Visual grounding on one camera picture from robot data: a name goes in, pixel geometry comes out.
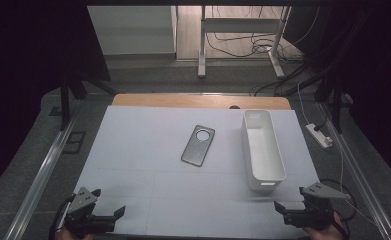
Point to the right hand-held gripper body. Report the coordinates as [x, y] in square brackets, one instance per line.
[316, 208]

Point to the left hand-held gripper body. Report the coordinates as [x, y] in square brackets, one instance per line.
[83, 218]

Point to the grey phone case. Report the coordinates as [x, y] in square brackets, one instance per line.
[198, 148]

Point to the person's left hand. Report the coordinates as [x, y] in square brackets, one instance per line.
[74, 236]

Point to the person's right hand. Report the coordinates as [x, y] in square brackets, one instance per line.
[323, 233]

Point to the white table cover sheet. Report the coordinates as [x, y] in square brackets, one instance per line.
[149, 166]

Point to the white power strip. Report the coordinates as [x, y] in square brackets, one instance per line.
[319, 135]

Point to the white plastic storage box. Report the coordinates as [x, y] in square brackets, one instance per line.
[263, 150]

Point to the black metal stand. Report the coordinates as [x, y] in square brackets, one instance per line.
[64, 103]
[337, 110]

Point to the white cabinet panel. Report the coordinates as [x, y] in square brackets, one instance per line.
[133, 30]

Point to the silver metal rail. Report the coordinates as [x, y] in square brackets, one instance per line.
[36, 186]
[359, 186]

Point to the white metal desk frame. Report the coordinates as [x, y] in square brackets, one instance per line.
[239, 25]

